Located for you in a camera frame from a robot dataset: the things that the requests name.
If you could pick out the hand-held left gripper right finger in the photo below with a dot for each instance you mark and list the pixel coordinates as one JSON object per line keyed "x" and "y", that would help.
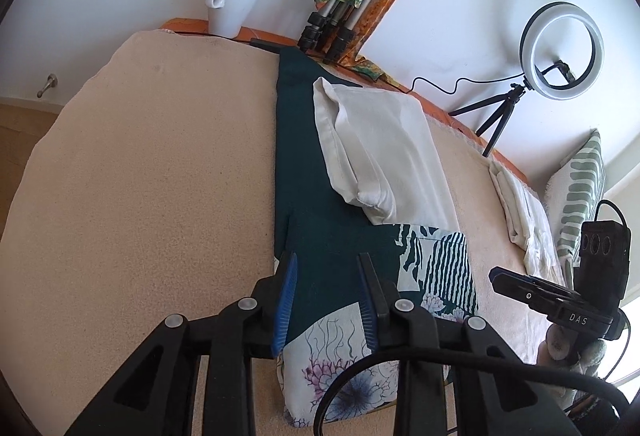
{"x": 369, "y": 311}

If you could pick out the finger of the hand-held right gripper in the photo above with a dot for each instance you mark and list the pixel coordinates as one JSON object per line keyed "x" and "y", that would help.
{"x": 525, "y": 286}

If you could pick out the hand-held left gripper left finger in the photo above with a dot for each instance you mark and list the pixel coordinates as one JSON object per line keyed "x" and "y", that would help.
{"x": 285, "y": 306}

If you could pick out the tree print t-shirt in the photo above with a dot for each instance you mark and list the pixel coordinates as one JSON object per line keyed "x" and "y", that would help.
{"x": 310, "y": 176}

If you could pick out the person's right hand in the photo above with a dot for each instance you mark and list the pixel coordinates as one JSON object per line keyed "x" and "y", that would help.
{"x": 565, "y": 347}

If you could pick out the white folded garment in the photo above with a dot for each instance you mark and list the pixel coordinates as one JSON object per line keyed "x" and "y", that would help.
{"x": 525, "y": 216}

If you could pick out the green striped pillow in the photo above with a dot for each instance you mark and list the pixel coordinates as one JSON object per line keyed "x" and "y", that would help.
{"x": 580, "y": 196}

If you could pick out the small black tripod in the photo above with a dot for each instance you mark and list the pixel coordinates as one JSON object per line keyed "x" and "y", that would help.
{"x": 500, "y": 116}

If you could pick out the beige blanket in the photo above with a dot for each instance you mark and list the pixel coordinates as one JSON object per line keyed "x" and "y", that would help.
{"x": 150, "y": 166}

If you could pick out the white mug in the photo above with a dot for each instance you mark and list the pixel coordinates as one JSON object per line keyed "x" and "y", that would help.
{"x": 232, "y": 11}

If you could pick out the metal door stop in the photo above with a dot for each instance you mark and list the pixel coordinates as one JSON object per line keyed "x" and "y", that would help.
{"x": 47, "y": 85}

